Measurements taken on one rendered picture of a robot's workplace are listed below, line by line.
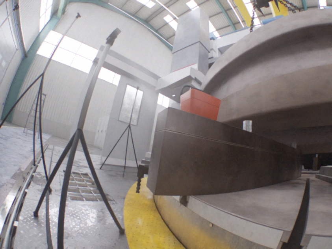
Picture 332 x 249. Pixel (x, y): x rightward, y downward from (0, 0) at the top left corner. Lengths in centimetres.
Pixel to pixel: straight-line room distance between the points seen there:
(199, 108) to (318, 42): 126
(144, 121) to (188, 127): 332
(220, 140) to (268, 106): 53
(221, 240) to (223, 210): 14
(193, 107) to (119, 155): 304
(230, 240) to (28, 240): 80
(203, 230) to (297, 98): 95
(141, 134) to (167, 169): 329
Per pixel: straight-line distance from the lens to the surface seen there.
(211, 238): 66
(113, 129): 345
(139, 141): 381
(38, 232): 80
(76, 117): 328
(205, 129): 68
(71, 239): 77
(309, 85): 110
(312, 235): 48
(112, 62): 364
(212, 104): 74
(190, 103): 68
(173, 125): 59
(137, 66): 396
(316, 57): 140
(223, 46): 823
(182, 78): 351
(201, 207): 63
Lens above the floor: 49
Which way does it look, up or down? 11 degrees up
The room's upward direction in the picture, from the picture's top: 9 degrees clockwise
